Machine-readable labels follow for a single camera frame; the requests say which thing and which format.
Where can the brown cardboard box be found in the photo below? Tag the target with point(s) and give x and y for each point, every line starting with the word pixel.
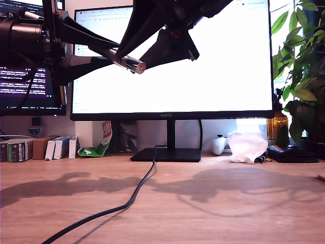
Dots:
pixel 39 149

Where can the green labelled box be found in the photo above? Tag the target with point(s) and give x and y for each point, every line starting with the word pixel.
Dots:
pixel 16 152

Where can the black monitor with dark screen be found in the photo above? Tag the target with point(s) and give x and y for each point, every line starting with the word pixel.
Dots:
pixel 15 86

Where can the white blue small box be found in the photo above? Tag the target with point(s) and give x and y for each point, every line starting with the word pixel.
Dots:
pixel 50 150
pixel 59 149
pixel 72 148

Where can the green white snack bag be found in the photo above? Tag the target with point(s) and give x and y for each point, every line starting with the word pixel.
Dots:
pixel 94 150

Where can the black Huawei computer monitor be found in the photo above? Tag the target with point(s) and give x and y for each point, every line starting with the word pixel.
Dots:
pixel 203 89

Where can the green leafy houseplant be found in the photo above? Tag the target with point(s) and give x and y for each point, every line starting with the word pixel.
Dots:
pixel 304 84

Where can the blue white shield sticker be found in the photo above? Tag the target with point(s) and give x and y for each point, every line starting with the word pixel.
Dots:
pixel 35 131

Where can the white game controller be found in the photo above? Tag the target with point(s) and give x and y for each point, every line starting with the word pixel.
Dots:
pixel 218 147

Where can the grey patterned packet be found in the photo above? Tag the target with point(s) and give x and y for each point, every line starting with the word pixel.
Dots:
pixel 128 136

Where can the silver metallic laser pointer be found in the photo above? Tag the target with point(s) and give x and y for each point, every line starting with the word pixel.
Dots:
pixel 132 64

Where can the black wall socket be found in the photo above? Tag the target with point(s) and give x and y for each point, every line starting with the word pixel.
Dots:
pixel 36 121

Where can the round wooden coaster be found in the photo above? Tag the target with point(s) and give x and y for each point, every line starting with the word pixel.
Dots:
pixel 322 177

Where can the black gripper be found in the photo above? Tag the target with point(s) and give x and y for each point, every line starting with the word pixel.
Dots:
pixel 25 43
pixel 200 7

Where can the dark labelled box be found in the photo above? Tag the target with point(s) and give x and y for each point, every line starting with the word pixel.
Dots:
pixel 3 152

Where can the small black yellow clip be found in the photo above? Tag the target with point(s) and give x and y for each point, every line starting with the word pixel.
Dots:
pixel 264 159

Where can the amber glass bottle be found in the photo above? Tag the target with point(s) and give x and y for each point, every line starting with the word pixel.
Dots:
pixel 279 127

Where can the white crumpled plastic bag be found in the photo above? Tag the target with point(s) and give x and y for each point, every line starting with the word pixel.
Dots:
pixel 246 147

